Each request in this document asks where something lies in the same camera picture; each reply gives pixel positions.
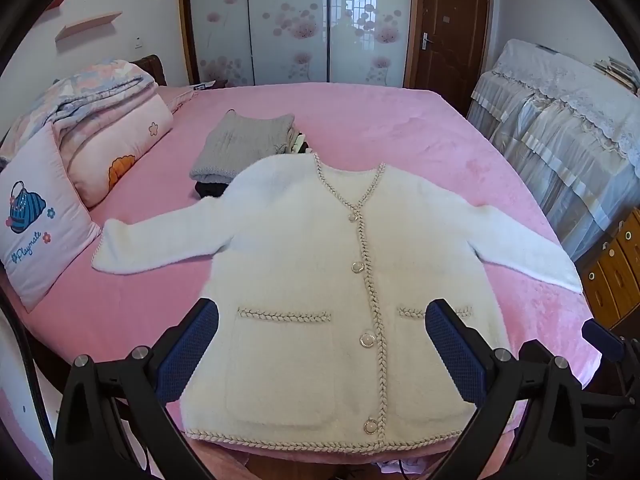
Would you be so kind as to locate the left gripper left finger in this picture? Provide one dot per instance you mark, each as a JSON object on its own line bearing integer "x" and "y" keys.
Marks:
{"x": 113, "y": 421}

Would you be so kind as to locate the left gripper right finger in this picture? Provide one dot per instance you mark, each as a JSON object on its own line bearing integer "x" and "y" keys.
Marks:
{"x": 551, "y": 441}

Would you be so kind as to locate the white fluffy cardigan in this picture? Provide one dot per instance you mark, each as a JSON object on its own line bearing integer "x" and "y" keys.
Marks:
{"x": 322, "y": 278}

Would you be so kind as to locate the dark folded clothes stack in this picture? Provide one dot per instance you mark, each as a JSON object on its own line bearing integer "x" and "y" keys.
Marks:
{"x": 216, "y": 189}

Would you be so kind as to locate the wooden drawer cabinet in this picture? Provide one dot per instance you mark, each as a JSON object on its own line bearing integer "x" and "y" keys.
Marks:
{"x": 611, "y": 284}

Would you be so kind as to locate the pink bag print pillow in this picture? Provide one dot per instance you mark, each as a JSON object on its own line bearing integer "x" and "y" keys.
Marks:
{"x": 44, "y": 223}

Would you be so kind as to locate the lace covered furniture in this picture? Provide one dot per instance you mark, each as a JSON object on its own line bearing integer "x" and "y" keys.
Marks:
{"x": 569, "y": 132}

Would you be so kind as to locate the pink flower print pillow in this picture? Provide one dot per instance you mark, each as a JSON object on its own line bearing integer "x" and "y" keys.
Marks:
{"x": 104, "y": 146}

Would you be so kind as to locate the pink bed blanket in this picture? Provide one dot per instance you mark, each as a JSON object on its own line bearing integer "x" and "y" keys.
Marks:
{"x": 350, "y": 127}

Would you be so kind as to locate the stack of books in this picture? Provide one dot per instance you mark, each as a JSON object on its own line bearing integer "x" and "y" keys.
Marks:
{"x": 621, "y": 72}

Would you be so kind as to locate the grey knitted folded sweater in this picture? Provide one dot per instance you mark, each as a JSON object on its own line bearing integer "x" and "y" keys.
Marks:
{"x": 237, "y": 142}

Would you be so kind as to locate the folded floral quilt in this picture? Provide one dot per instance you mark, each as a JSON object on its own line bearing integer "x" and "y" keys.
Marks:
{"x": 79, "y": 106}

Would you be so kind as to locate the wooden headboard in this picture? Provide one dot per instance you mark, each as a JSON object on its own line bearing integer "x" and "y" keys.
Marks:
{"x": 153, "y": 66}

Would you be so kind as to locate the brown wooden door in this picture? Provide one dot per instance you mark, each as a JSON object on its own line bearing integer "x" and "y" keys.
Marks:
{"x": 446, "y": 48}

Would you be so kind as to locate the floral sliding wardrobe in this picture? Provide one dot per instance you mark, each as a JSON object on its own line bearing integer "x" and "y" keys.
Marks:
{"x": 247, "y": 42}

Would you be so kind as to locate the pink wall shelf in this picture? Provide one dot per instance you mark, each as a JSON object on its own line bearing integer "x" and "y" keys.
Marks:
{"x": 86, "y": 24}

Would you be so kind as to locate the red wall shelf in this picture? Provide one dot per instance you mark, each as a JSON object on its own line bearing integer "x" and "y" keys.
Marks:
{"x": 54, "y": 5}

